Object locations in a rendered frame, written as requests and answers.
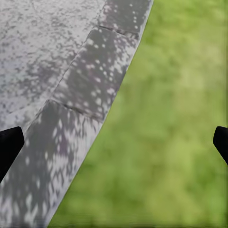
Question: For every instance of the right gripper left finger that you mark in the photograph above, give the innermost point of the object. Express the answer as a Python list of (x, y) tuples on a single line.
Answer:
[(11, 142)]

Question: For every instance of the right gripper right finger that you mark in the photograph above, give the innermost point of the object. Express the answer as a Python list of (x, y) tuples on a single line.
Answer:
[(220, 140)]

